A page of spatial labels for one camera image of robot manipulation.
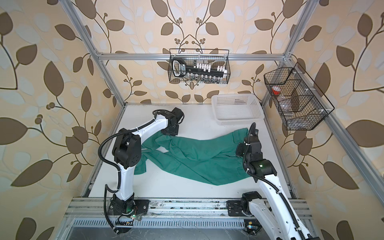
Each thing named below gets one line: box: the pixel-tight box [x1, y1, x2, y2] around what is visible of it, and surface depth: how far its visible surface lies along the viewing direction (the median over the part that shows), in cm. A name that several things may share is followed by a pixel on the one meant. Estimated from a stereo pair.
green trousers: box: [134, 128, 251, 186], surface depth 89 cm
